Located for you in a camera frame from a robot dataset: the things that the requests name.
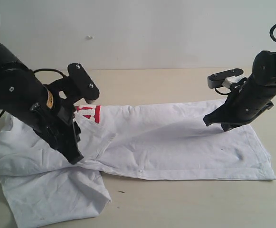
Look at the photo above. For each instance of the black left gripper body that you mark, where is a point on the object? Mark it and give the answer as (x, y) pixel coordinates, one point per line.
(56, 113)

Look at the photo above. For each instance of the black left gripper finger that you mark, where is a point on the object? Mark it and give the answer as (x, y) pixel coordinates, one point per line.
(67, 145)

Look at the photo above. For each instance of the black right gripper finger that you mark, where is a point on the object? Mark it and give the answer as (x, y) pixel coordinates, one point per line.
(215, 117)
(228, 126)

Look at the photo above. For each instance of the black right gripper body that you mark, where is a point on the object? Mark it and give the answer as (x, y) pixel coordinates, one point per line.
(248, 103)

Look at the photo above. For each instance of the white t-shirt red lettering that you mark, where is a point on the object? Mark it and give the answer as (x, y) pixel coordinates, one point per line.
(151, 142)

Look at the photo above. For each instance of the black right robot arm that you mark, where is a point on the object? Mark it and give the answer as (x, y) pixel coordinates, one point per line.
(263, 71)

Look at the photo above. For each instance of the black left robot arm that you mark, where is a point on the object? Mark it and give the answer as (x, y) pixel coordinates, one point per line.
(23, 96)

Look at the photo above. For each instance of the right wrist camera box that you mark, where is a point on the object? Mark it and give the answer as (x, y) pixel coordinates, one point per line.
(225, 78)

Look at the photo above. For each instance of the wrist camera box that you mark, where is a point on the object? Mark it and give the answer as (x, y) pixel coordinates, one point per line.
(225, 78)
(84, 83)

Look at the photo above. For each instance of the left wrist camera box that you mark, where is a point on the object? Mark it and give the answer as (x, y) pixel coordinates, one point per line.
(84, 83)

